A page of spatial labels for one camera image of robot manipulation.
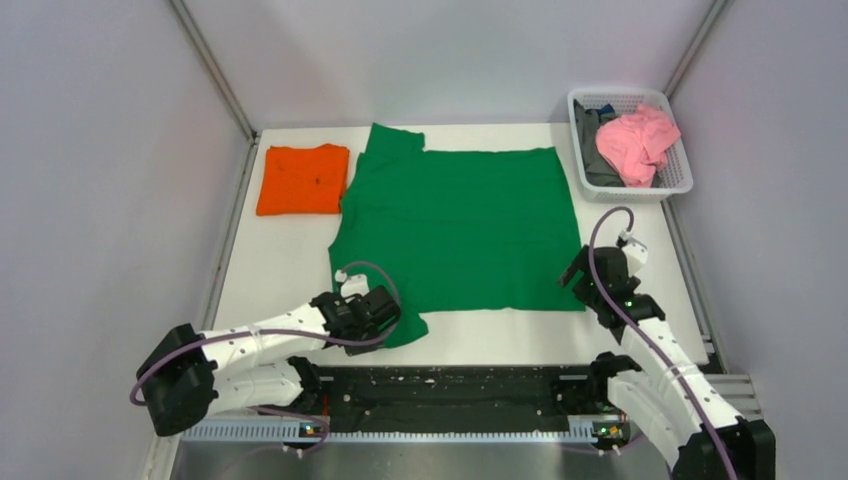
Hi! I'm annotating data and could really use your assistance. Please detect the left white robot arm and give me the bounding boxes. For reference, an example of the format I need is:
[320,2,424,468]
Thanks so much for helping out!
[129,285,402,437]

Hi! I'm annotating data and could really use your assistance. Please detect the grey t shirt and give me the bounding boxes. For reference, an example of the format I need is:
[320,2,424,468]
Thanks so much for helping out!
[573,100,624,187]

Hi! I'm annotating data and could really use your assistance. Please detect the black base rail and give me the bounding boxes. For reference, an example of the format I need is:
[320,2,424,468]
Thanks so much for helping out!
[295,366,636,440]

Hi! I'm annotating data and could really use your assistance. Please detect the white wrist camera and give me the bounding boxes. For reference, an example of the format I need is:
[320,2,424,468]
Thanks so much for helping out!
[616,229,649,276]
[334,269,370,298]

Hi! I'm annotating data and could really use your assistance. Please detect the green t shirt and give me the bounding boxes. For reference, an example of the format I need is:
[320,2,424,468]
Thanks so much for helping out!
[329,124,582,348]

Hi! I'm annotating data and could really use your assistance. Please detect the folded orange t shirt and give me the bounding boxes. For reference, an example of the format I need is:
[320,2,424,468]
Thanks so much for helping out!
[256,144,350,216]

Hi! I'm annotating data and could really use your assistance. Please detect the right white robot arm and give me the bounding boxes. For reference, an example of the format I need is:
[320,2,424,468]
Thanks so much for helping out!
[559,241,777,479]

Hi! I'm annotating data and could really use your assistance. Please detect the white plastic basket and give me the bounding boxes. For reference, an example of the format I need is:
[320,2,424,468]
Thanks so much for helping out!
[567,87,694,203]

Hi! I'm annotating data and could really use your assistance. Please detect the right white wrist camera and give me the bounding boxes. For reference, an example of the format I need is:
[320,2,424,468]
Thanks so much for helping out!
[616,229,649,276]

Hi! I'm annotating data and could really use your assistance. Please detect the pink t shirt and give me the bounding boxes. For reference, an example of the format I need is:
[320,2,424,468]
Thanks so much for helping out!
[596,104,681,188]

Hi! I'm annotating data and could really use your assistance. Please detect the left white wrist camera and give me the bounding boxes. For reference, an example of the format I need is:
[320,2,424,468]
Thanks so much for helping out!
[334,269,370,298]

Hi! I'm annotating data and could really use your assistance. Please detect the blue t shirt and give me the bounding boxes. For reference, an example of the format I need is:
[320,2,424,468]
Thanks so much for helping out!
[595,104,618,125]

